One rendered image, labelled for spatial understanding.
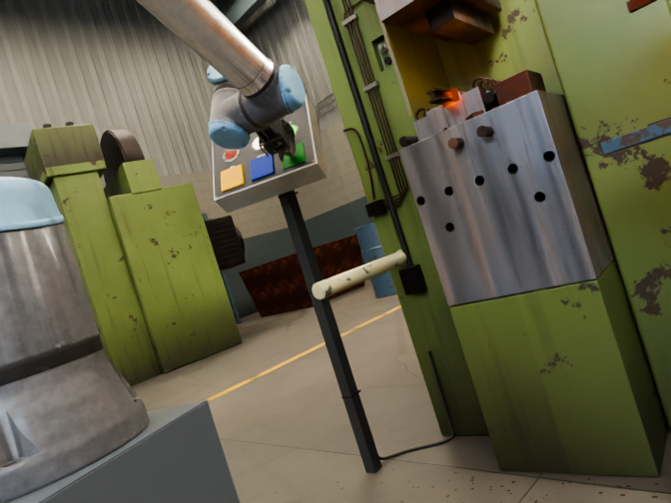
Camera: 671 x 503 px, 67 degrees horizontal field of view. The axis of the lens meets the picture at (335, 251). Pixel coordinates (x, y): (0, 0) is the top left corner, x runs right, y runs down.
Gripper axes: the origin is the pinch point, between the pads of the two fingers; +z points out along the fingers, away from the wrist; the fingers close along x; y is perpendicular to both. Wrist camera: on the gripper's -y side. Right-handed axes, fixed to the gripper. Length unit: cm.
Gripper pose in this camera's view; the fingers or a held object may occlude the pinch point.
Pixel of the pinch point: (290, 151)
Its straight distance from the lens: 150.7
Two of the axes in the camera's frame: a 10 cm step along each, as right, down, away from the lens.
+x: 9.2, -2.9, -2.4
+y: 1.5, 8.6, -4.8
